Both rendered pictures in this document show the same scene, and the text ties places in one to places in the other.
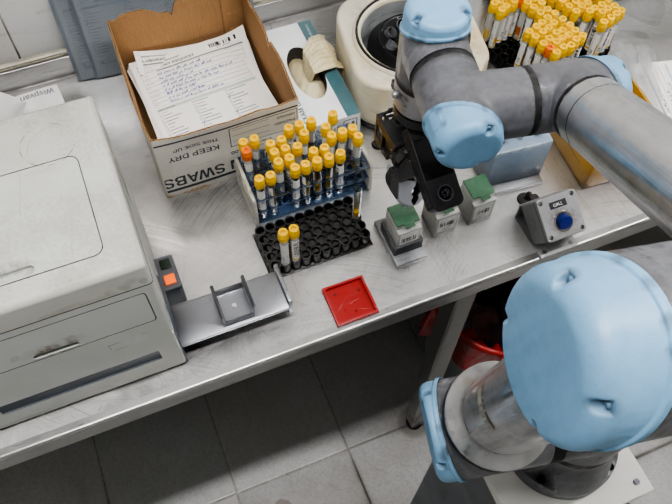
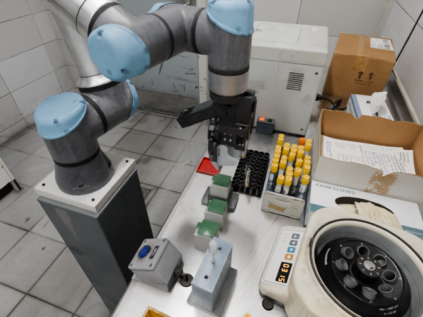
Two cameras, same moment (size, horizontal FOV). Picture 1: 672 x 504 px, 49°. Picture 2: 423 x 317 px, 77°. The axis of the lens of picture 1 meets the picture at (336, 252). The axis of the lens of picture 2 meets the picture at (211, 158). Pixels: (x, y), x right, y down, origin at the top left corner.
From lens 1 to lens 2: 1.13 m
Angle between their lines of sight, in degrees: 72
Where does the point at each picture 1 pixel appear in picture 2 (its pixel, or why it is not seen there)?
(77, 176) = (286, 41)
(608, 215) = not seen: outside the picture
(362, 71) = (337, 211)
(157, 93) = (374, 149)
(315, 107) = (327, 194)
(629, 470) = (48, 186)
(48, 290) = not seen: hidden behind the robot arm
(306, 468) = not seen: hidden behind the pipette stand
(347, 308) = (208, 164)
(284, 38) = (406, 214)
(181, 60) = (400, 166)
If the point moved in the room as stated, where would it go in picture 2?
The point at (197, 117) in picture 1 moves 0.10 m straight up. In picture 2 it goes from (347, 153) to (360, 125)
